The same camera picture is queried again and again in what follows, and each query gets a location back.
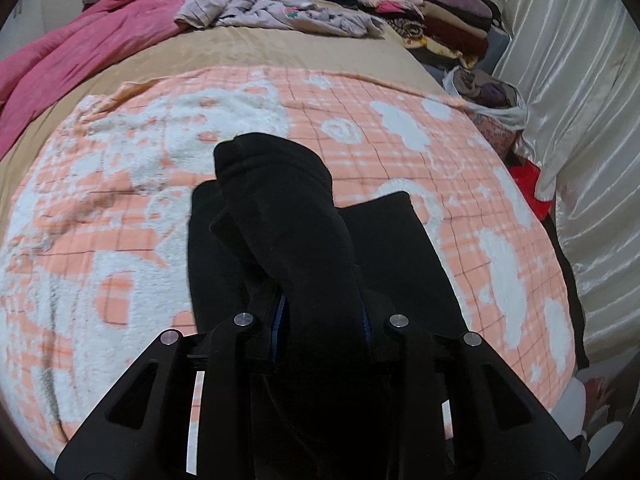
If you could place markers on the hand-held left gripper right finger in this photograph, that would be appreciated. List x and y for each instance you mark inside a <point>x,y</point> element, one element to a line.
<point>405,355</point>

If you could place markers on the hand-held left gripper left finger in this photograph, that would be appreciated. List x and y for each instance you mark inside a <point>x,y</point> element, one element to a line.
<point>240,350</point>

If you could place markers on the black shirt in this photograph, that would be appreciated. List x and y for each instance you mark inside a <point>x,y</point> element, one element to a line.
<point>295,220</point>

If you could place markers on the stack of folded clothes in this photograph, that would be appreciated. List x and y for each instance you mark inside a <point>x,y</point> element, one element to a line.
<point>450,15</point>

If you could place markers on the red cloth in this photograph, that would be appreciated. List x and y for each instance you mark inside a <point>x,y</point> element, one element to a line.
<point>530,185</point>

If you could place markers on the peach checked blanket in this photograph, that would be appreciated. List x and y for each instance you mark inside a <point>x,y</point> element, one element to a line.
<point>125,160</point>

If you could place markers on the floral patterned cloth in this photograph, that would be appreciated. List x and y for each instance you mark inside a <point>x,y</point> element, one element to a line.
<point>495,135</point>

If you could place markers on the white plastic bag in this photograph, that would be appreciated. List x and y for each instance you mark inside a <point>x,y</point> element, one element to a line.
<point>485,90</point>

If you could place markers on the beige bed sheet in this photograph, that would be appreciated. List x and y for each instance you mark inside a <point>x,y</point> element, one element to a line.
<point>225,47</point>

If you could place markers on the white satin curtain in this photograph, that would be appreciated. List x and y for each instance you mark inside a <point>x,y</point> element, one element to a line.
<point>575,85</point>

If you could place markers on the grey storage box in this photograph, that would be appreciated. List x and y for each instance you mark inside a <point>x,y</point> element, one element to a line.
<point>500,50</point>

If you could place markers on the lilac crumpled garment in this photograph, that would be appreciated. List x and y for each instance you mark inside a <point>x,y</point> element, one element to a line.
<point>280,12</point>

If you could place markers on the pink duvet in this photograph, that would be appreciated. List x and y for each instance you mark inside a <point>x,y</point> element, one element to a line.
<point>75,35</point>

